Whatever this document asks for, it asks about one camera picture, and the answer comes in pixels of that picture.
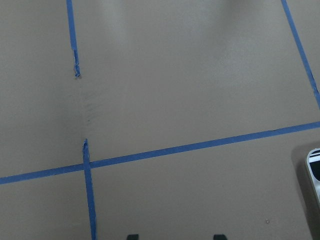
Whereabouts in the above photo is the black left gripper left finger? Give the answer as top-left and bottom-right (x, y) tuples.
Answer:
(126, 234), (139, 240)

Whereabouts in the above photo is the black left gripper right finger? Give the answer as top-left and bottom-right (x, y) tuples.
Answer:
(213, 234), (227, 240)

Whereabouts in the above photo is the digital kitchen scale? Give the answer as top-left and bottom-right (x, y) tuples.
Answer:
(304, 147), (320, 240)

